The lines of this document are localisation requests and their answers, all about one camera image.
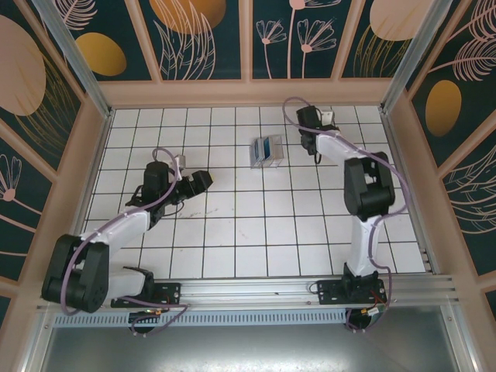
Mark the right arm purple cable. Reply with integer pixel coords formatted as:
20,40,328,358
282,95,411,334

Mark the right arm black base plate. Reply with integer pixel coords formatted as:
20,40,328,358
316,277,388,308

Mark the arm base controller board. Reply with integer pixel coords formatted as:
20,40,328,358
346,305,389,335
127,308,174,339

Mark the grey slotted cable duct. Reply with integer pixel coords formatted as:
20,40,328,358
52,312,350,327

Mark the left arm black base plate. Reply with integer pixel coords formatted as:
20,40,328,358
110,281,183,309

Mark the aluminium side rail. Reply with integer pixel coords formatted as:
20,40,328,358
61,110,114,280
381,112,441,277

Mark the aluminium corner post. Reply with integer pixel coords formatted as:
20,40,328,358
381,0,454,114
33,0,114,119

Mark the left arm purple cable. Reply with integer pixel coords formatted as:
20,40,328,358
60,148,191,339

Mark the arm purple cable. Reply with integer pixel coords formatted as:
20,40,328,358
60,148,191,339
282,95,411,334

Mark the grey metal panel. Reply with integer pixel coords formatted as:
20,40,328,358
36,325,472,372

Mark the clear acrylic card stand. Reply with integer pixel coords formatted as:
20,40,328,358
249,134,284,171

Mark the grey-blue card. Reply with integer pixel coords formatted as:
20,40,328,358
250,139,264,166

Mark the long aluminium mounting rail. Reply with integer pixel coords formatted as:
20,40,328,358
36,274,462,311

